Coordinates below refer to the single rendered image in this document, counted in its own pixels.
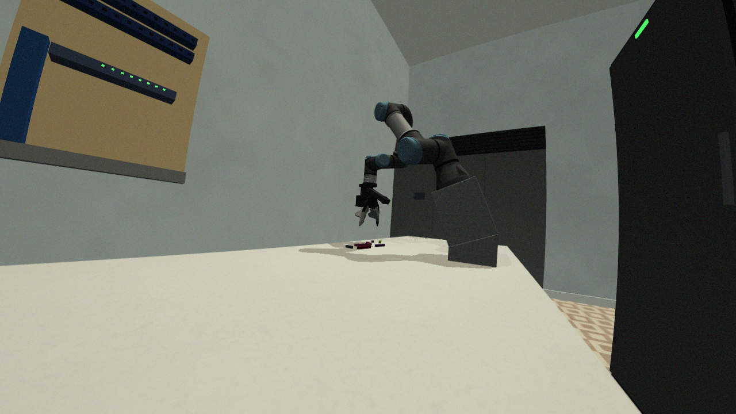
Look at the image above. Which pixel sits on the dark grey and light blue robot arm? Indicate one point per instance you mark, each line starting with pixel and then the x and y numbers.
pixel 414 149

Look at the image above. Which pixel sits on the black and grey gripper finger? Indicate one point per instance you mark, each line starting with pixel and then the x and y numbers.
pixel 374 213
pixel 362 213

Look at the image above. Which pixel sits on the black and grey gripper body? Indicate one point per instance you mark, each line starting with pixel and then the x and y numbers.
pixel 360 199

